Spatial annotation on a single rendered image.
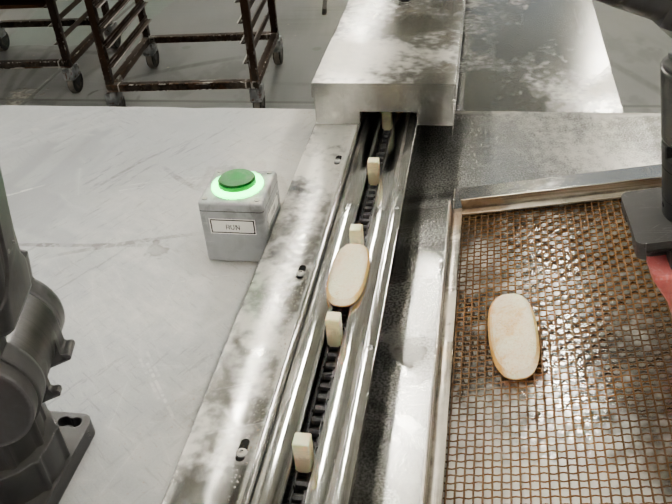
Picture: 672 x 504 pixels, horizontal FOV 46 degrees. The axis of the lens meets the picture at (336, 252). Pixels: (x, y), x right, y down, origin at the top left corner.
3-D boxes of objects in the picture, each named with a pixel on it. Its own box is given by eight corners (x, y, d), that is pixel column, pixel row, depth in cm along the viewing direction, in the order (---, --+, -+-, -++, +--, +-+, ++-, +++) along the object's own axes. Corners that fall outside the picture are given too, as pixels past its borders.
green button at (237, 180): (225, 180, 86) (223, 167, 85) (261, 181, 86) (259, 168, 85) (215, 199, 83) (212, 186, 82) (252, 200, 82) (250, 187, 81)
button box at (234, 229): (229, 246, 94) (215, 164, 88) (294, 248, 93) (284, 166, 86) (209, 288, 88) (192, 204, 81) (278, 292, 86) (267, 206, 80)
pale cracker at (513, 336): (485, 299, 66) (483, 288, 66) (531, 293, 66) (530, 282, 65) (493, 384, 58) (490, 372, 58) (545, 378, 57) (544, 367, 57)
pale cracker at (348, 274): (337, 245, 82) (337, 237, 81) (374, 247, 81) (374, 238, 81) (320, 307, 74) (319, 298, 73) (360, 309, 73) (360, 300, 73)
